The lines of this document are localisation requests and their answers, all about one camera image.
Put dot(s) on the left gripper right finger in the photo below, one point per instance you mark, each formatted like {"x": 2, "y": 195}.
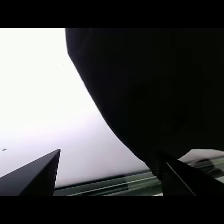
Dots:
{"x": 186, "y": 183}

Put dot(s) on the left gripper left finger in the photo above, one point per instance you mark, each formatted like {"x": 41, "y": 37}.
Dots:
{"x": 33, "y": 178}

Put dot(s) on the black garment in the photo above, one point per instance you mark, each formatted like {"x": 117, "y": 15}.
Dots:
{"x": 156, "y": 90}

